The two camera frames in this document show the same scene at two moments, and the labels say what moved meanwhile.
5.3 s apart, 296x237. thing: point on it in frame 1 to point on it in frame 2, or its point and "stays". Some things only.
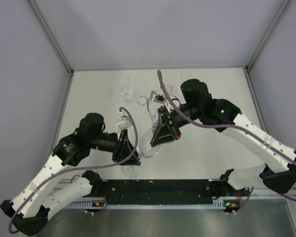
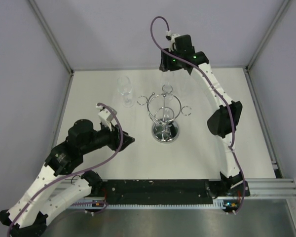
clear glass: (144, 149) to (167, 78)
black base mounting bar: (192, 191) stays
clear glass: (126, 88) stays
